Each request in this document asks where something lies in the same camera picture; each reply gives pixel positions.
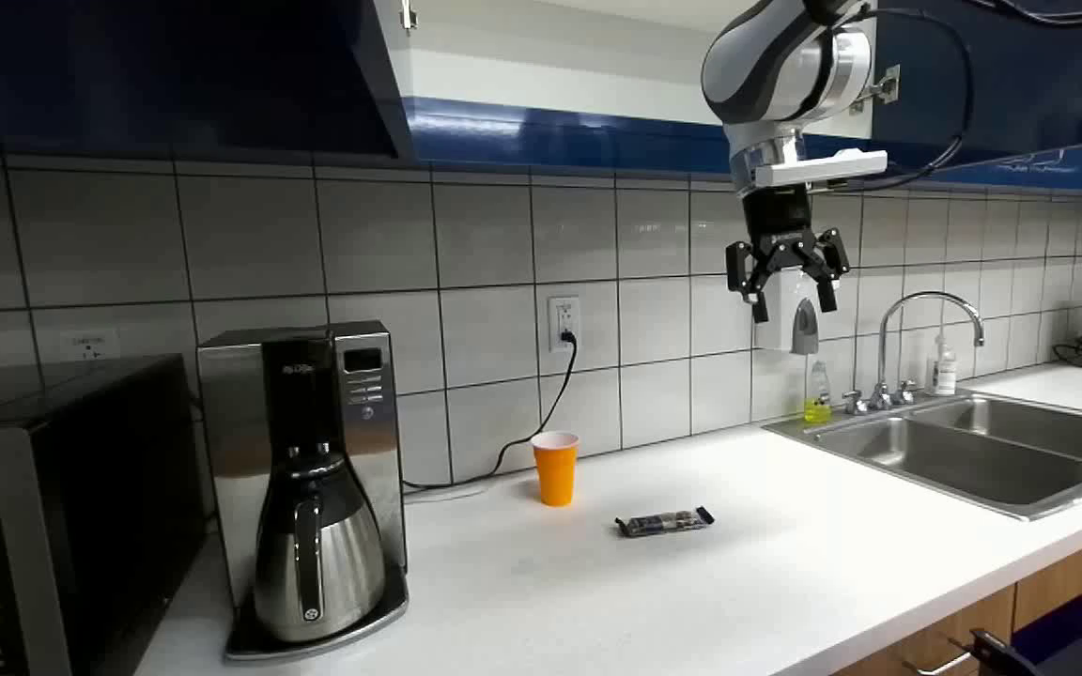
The black steel coffee maker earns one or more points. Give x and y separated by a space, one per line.
307 458

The white wall outlet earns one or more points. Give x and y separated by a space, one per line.
564 320
94 344

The white soap dispenser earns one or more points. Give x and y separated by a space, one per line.
791 318

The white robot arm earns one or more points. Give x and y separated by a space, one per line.
764 75

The yellow dish soap bottle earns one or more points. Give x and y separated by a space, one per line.
815 397

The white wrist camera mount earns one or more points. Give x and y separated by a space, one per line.
774 163

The orange plastic cup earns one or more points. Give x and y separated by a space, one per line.
555 458

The chrome sink faucet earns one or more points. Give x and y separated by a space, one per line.
910 340

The chocolate nut bar wrapper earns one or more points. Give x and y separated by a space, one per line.
666 524

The stainless steel sink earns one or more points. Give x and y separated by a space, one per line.
1007 456

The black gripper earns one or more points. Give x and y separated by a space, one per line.
779 234

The steel coffee carafe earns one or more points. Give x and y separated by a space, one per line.
321 562

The white wall outlet left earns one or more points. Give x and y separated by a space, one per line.
94 344

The black microwave oven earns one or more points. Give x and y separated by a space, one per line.
99 512

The blue open upper cupboard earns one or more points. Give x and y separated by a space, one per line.
569 85

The wooden lower cabinet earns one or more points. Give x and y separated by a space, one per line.
1004 615

